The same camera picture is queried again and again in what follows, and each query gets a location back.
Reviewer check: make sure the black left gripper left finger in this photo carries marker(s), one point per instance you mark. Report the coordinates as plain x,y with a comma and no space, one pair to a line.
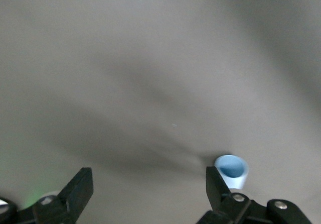
77,191

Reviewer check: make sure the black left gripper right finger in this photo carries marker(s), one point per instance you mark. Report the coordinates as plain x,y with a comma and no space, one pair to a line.
215,188

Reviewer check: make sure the light blue plastic cup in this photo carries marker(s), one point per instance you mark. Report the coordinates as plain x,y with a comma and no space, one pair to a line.
234,178

